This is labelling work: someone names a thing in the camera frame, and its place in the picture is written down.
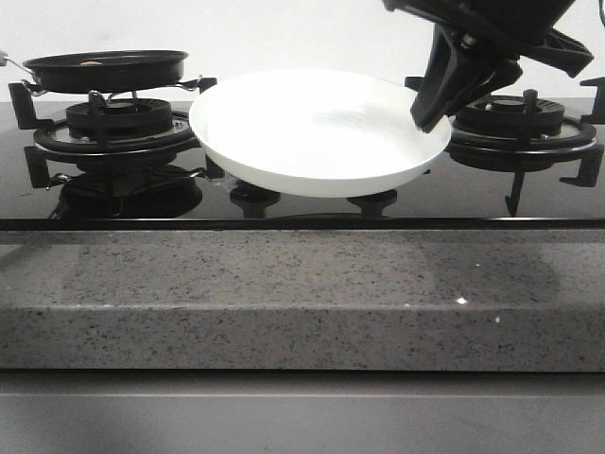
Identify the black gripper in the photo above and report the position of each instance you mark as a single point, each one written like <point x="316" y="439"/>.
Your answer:
<point x="452" y="80"/>

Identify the white ceramic plate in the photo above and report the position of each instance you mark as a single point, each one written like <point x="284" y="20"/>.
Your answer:
<point x="315" y="133"/>

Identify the black frying pan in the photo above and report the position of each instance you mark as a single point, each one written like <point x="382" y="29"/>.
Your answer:
<point x="121" y="71"/>

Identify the right black gas burner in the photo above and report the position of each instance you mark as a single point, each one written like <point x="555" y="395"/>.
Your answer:
<point x="503" y="116"/>

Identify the black gas burner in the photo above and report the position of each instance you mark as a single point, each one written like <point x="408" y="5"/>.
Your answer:
<point x="503" y="116"/>
<point x="123" y="119"/>

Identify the right black pan support grate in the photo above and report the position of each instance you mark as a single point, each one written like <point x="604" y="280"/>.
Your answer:
<point x="543" y="142"/>

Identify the black pan support grate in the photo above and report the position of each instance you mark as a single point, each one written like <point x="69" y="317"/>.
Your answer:
<point x="119" y="165"/>
<point x="543" y="142"/>

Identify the left black gas burner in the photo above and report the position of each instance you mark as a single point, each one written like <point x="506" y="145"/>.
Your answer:
<point x="123" y="119"/>

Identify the left black pan support grate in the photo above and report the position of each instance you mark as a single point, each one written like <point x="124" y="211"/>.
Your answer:
<point x="119" y="165"/>

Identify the black glass gas cooktop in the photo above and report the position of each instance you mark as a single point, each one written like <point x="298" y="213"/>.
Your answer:
<point x="183" y="192"/>

